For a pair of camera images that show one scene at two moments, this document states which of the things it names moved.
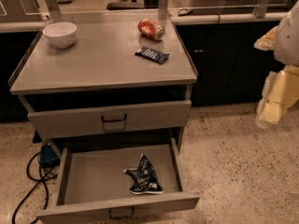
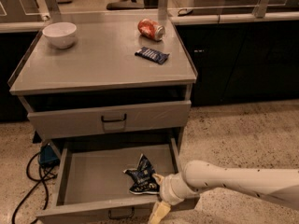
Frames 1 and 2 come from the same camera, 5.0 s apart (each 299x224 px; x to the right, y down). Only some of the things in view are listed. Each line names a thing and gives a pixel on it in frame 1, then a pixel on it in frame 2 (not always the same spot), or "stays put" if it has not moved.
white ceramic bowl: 60,35 stays put
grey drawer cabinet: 106,75 stays put
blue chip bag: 145,177 stays put
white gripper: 288,41 -> 167,190
